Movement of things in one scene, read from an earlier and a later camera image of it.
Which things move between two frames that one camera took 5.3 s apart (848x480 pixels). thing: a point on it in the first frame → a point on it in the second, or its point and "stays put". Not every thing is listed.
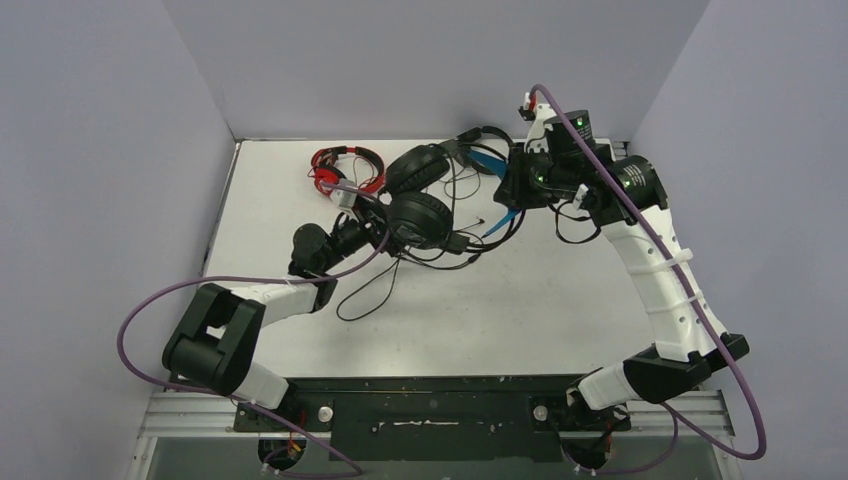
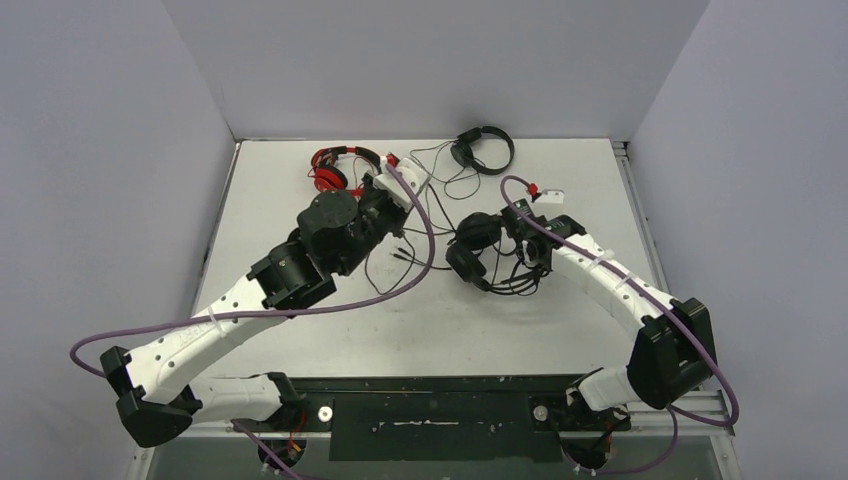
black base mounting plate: x=435 y=419 stays put
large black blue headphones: x=418 y=182 → x=475 y=257
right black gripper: x=506 y=187 → x=515 y=234
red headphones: x=326 y=174 stays put
